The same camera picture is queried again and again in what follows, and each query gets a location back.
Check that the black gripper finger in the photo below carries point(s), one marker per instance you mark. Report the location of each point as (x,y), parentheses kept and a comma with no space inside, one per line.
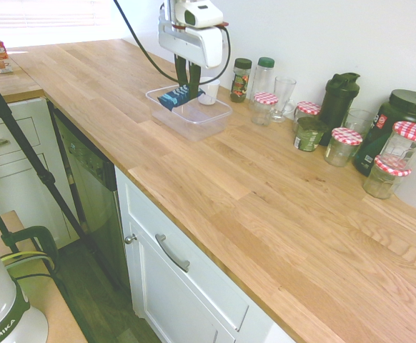
(194,80)
(181,71)

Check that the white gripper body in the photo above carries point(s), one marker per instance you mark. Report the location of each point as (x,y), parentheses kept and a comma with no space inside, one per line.
(193,43)

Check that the blue protein bar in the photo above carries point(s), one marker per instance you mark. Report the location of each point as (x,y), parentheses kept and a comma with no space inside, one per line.
(172,98)

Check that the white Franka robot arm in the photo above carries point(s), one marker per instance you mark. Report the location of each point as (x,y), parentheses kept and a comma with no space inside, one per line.
(0,303)

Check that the clear plastic rectangular container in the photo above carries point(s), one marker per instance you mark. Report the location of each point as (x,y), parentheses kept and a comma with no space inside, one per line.
(201,125)

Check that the black Vega protein tub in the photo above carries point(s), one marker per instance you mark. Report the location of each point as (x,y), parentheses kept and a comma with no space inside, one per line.
(408,107)

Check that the white plastic cup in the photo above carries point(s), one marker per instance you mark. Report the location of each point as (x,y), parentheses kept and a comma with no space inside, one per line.
(209,91)

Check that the spice jar with dark lid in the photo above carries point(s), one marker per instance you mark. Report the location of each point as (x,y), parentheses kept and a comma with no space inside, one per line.
(240,82)

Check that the clear bottle with green lid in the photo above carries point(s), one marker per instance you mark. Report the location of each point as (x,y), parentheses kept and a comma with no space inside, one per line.
(263,78)

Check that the glass jar red checkered lid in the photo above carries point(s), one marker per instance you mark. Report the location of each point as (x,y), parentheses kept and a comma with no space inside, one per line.
(264,109)
(307,110)
(385,180)
(344,146)
(408,143)

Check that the tall glass mug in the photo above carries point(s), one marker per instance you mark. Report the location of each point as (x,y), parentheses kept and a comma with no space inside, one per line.
(283,96)

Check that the small green lidded tub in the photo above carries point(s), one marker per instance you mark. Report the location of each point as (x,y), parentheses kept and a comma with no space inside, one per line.
(309,135)

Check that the black dishwasher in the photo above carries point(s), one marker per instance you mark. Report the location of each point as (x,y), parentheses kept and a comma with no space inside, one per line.
(93,186)

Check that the dark green shaker bottle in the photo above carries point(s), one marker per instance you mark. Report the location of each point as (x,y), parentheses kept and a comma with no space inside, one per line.
(338,103)

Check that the white window blind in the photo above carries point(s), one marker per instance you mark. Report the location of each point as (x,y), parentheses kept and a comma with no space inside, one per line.
(33,14)

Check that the clear drinking glass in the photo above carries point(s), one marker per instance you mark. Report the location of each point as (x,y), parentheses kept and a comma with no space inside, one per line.
(360,121)

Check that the round silver cabinet knob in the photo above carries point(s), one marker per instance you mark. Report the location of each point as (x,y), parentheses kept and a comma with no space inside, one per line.
(131,238)

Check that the white corner cabinet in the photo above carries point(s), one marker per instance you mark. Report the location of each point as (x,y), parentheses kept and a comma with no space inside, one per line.
(22,168)

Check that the dark clamp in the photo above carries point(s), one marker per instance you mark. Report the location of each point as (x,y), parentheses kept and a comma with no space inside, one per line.
(47,239)

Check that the white kitchen cabinet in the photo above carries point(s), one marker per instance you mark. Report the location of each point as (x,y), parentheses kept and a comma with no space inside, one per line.
(179,296)

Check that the wrist camera on red mount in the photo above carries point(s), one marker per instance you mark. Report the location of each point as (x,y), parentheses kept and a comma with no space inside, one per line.
(201,16)

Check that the black camera tripod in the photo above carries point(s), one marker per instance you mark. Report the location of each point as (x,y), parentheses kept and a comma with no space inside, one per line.
(15,121)

